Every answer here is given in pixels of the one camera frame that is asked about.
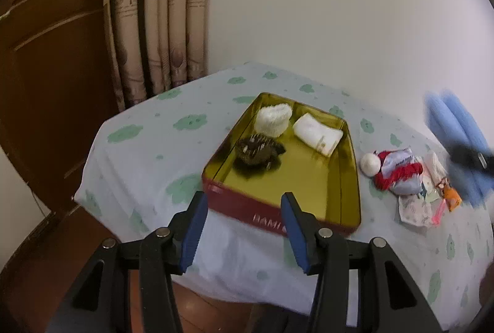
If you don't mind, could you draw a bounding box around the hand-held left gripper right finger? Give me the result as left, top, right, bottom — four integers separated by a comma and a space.
280, 192, 441, 333

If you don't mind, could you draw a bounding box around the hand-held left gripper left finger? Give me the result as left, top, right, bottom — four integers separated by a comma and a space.
50, 191, 209, 333

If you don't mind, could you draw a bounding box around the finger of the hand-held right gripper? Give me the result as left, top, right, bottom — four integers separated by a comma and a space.
450, 143, 494, 177

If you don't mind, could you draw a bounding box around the blue soft cloth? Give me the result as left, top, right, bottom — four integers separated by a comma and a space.
423, 89, 494, 208

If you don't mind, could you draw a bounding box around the orange sock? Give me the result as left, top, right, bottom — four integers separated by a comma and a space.
438, 179, 463, 212

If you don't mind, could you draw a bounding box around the red tin box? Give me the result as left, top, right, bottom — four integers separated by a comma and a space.
201, 91, 362, 239

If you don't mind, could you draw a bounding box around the red and pale blue cloth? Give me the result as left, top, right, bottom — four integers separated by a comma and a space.
372, 148, 425, 196

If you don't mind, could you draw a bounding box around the white printed cloth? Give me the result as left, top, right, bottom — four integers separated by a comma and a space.
398, 186, 441, 227

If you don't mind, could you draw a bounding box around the white pompom ball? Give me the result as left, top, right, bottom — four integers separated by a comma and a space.
360, 152, 383, 177

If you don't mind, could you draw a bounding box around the white packet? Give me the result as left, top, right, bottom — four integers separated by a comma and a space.
422, 151, 448, 189

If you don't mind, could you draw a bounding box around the pink plastic piece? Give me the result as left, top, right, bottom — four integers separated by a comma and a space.
430, 198, 448, 226

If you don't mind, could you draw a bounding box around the dark brown sock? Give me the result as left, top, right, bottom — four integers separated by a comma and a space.
235, 134, 287, 171

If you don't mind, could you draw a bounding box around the white folded sock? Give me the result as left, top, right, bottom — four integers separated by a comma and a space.
292, 113, 345, 158

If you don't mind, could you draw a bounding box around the white fluffy sock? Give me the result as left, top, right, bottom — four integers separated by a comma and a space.
256, 104, 293, 137

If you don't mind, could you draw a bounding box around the brown wooden door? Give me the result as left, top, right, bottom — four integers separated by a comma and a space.
0, 0, 126, 218

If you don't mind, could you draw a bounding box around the beige patterned curtain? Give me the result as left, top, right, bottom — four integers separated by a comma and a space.
103, 0, 214, 112

